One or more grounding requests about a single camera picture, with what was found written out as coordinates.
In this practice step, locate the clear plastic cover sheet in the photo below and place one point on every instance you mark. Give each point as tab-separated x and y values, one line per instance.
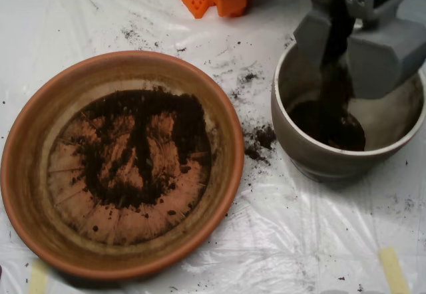
299	224

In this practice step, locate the dark soil heap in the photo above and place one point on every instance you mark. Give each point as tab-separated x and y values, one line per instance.
319	127

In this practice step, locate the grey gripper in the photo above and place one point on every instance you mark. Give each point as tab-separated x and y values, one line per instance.
374	62

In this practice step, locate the beige masking tape strip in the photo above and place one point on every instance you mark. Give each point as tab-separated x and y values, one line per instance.
38	277
394	270

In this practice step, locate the white ceramic plant pot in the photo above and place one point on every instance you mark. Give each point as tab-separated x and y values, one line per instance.
392	124

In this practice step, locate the dark soil pile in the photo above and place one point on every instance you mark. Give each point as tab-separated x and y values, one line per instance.
189	121

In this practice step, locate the terracotta clay saucer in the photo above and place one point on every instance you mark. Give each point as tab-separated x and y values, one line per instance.
30	174

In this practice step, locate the spilled soil patch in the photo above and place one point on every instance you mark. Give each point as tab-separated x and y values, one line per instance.
264	137

